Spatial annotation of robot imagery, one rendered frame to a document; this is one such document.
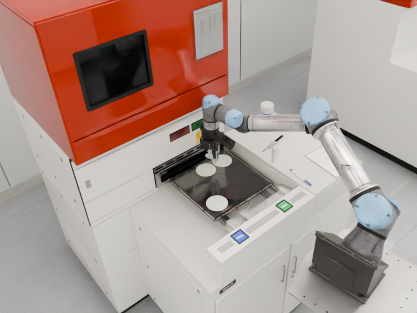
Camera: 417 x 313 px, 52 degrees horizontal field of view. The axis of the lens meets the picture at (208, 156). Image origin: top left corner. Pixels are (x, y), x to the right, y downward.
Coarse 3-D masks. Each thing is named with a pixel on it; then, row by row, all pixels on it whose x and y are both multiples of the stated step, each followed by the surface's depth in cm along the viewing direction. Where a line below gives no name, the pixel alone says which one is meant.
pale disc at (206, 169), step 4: (204, 164) 220; (208, 164) 220; (200, 168) 218; (204, 168) 218; (208, 168) 217; (212, 168) 217; (200, 172) 215; (204, 172) 215; (208, 172) 215; (212, 172) 215
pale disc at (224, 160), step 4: (220, 156) 224; (224, 156) 224; (228, 156) 224; (212, 160) 222; (220, 160) 222; (224, 160) 222; (228, 160) 222; (216, 164) 220; (220, 164) 220; (224, 164) 220; (228, 164) 219
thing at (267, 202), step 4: (272, 196) 203; (276, 196) 203; (280, 196) 203; (264, 200) 201; (268, 200) 201; (272, 200) 201; (276, 200) 201; (260, 204) 199; (264, 204) 199; (268, 204) 199; (256, 208) 198; (260, 208) 198; (264, 208) 197; (252, 212) 196; (256, 212) 196; (236, 220) 192; (240, 220) 192; (240, 224) 190; (228, 228) 189; (228, 232) 189
